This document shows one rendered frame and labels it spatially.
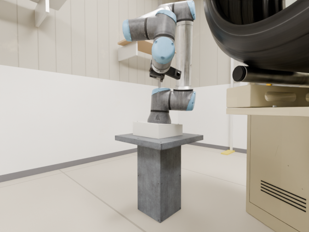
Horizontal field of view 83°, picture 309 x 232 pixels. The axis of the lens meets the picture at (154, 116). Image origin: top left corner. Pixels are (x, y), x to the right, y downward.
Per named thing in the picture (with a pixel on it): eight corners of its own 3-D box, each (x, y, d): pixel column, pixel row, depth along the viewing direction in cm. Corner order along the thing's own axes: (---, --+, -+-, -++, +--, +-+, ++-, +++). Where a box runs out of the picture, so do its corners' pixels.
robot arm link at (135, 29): (158, 3, 125) (116, 18, 73) (175, 1, 121) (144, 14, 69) (160, 22, 131) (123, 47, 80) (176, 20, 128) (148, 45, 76)
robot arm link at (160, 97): (153, 110, 148) (155, 89, 147) (173, 111, 142) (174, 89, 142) (147, 109, 133) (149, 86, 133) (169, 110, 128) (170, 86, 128)
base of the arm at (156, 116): (142, 121, 141) (143, 109, 141) (161, 122, 151) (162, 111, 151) (156, 123, 125) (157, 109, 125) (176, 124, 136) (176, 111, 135)
